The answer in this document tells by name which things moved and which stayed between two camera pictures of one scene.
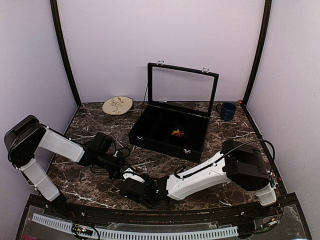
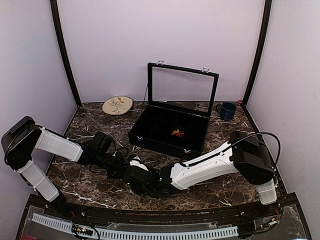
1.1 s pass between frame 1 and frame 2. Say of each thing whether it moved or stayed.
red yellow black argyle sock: stayed
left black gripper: stayed
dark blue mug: stayed
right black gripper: moved
